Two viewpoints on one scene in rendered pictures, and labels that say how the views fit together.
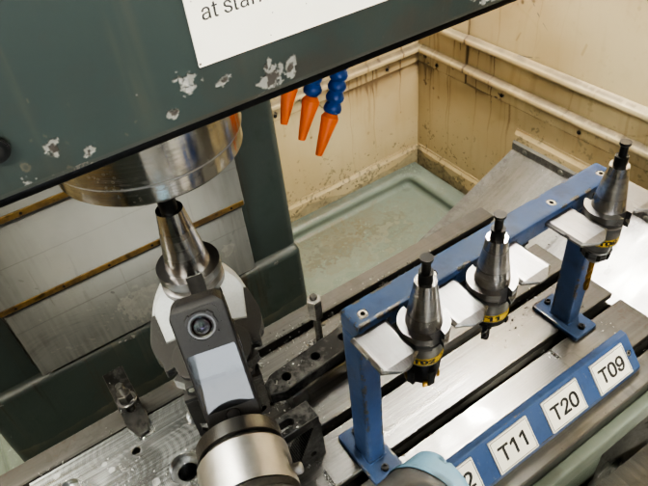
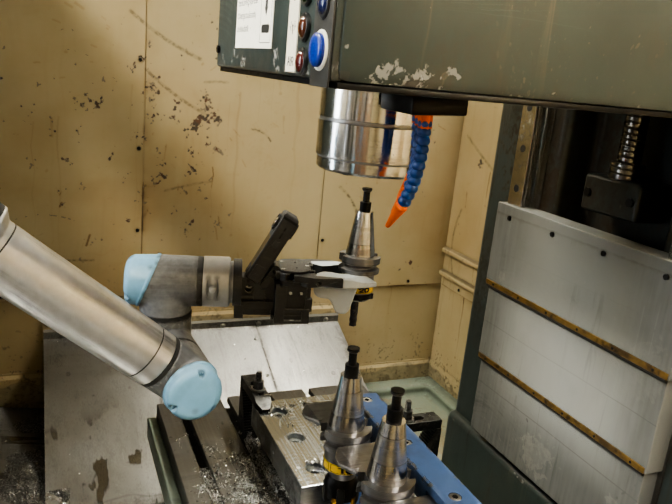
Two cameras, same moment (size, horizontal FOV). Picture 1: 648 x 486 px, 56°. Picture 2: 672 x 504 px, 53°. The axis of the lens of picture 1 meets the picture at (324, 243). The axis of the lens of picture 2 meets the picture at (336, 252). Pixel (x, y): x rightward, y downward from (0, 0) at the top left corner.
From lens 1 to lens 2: 0.99 m
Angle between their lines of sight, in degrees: 84
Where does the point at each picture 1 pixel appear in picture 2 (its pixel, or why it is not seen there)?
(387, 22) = (258, 59)
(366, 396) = not seen: hidden behind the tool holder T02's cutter
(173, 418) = not seen: hidden behind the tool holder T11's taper
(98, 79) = (228, 40)
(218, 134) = (335, 147)
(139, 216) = (569, 379)
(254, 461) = (212, 259)
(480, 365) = not seen: outside the picture
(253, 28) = (241, 40)
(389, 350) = (325, 409)
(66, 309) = (503, 395)
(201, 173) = (324, 160)
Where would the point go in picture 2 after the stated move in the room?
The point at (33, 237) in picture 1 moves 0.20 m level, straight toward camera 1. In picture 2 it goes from (516, 323) to (433, 330)
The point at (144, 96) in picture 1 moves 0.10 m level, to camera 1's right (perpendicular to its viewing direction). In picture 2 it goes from (230, 50) to (208, 47)
